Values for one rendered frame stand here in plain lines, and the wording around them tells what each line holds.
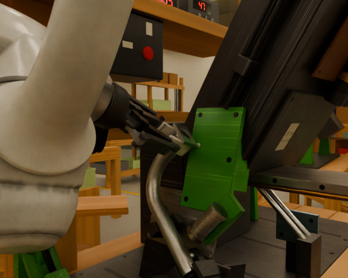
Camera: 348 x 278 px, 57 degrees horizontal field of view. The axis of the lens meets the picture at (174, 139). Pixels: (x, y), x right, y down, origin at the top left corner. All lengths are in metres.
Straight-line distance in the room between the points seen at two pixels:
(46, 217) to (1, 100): 0.11
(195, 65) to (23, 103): 11.08
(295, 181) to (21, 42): 0.53
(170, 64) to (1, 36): 11.54
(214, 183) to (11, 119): 0.43
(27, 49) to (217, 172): 0.40
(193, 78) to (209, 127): 10.65
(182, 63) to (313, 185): 11.04
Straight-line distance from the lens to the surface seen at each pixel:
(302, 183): 0.68
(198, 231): 0.60
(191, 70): 11.38
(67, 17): 0.25
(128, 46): 0.78
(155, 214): 0.67
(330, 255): 0.96
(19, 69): 0.39
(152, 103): 6.78
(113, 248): 0.98
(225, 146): 0.63
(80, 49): 0.24
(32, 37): 0.41
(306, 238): 0.73
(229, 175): 0.61
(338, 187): 0.66
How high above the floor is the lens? 1.25
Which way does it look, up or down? 4 degrees down
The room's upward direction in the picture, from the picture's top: straight up
